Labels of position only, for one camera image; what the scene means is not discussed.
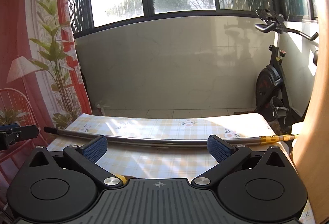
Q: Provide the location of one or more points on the red plant print curtain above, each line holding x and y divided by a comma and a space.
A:
41, 82

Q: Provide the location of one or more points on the yellow lemon far left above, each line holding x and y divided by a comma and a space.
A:
122, 178

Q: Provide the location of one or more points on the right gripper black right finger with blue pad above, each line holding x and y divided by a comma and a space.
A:
228, 157

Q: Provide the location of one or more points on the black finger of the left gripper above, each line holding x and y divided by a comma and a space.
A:
12, 133

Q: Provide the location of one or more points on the checked floral tablecloth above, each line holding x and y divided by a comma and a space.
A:
156, 153

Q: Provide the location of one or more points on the black exercise bike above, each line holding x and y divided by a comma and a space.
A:
271, 96

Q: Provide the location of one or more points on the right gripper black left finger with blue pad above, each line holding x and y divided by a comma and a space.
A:
83, 159

